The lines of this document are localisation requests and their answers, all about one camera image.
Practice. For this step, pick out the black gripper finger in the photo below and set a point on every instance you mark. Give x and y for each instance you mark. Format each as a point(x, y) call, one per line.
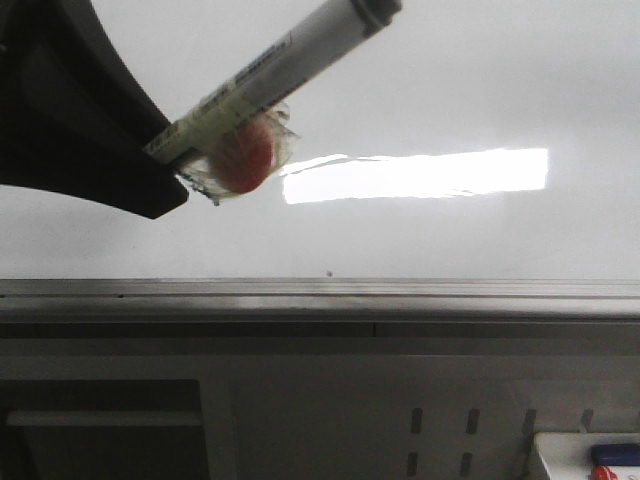
point(74, 120)

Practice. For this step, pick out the red pad with clear tape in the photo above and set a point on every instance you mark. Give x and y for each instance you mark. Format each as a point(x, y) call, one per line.
point(243, 160)

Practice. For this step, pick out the white black whiteboard marker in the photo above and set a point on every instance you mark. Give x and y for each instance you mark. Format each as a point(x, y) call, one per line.
point(318, 41)

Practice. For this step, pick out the white whiteboard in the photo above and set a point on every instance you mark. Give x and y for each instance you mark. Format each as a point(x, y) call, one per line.
point(469, 139)

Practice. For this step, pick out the white pegboard panel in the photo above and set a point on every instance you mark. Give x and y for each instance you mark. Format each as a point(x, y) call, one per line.
point(407, 416)

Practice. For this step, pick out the white bin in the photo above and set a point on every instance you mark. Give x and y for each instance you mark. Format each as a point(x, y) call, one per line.
point(567, 455)

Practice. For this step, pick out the red item in bin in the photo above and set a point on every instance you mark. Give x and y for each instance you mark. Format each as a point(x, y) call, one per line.
point(602, 472)

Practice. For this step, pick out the blue item in bin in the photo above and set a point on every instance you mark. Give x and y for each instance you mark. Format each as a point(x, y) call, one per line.
point(618, 454)

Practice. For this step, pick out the aluminium whiteboard tray rail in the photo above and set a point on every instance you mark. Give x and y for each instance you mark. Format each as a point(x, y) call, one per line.
point(327, 307)

